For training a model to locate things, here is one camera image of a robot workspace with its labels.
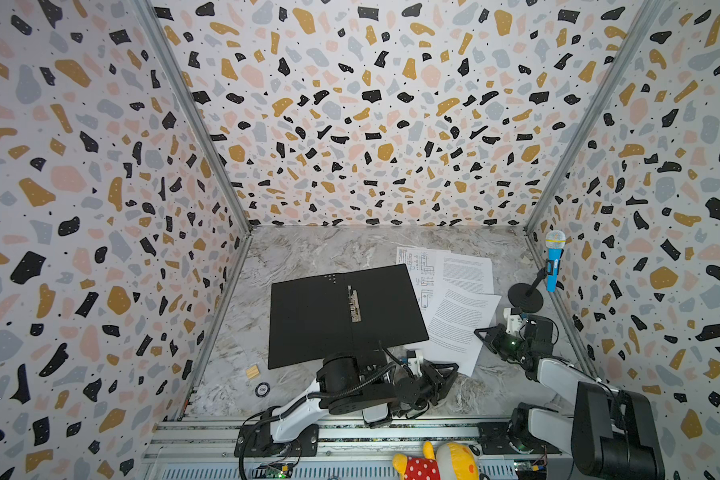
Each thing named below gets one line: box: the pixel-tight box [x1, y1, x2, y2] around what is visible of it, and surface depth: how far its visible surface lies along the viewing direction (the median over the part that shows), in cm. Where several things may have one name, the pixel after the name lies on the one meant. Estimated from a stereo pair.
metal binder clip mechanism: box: [347, 285, 362, 323], surface depth 101 cm
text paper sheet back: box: [436, 252, 495, 296], surface depth 112 cm
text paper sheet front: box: [417, 289, 502, 377], surface depth 96 cm
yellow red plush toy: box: [391, 441, 482, 480], surface depth 67 cm
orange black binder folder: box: [268, 264, 429, 370], surface depth 100 cm
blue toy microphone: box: [545, 230, 567, 293], surface depth 87 cm
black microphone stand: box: [508, 267, 547, 313], surface depth 102 cm
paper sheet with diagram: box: [396, 246, 451, 329], surface depth 112 cm
